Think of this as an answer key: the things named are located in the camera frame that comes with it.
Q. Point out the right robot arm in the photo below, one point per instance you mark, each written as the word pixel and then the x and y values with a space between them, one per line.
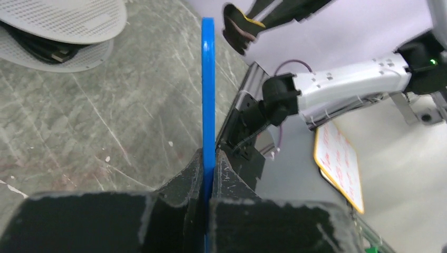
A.
pixel 417 66

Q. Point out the blue framed whiteboard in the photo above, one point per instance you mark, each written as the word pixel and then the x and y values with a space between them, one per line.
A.
pixel 208 113

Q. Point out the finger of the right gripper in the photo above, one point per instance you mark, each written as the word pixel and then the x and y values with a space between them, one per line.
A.
pixel 257 7
pixel 287 11

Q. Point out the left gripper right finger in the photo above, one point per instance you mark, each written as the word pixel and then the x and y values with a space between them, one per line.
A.
pixel 240 221

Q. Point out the yellow black eraser pad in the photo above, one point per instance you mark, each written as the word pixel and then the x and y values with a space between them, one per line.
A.
pixel 239 30

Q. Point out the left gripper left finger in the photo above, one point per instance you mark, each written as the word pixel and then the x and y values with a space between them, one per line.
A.
pixel 170 219

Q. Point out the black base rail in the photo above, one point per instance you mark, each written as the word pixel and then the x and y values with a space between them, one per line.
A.
pixel 243 157

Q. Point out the yellow framed whiteboard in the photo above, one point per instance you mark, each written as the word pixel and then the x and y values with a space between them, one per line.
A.
pixel 338 163

